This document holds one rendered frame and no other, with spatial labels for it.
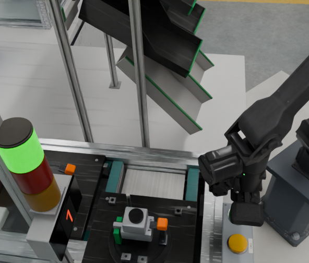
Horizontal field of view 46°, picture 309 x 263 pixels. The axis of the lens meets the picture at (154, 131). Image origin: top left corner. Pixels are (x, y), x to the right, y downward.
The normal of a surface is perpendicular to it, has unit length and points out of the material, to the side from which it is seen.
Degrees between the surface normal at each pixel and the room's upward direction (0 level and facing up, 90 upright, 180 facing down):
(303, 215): 90
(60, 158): 0
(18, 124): 0
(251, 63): 0
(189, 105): 45
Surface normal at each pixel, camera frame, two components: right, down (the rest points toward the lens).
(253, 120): -0.65, -0.29
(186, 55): 0.37, -0.51
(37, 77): -0.04, -0.66
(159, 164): -0.15, 0.74
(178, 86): 0.65, -0.32
